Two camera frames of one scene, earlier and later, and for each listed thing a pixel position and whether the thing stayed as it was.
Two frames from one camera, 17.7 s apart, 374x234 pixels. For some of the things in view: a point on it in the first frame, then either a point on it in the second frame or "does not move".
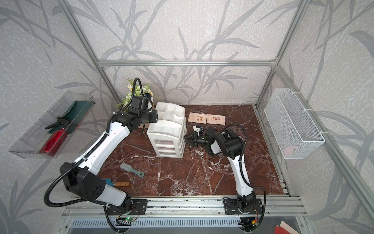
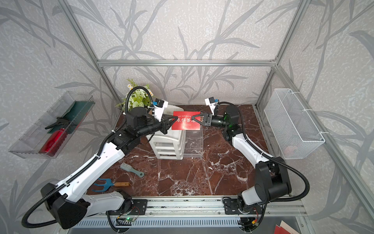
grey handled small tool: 126,167 does not move
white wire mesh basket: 292,130 does not move
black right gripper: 194,140 to 210,122
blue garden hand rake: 108,181 does not move
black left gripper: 155,112 to 164,124
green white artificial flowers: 138,91 does not move
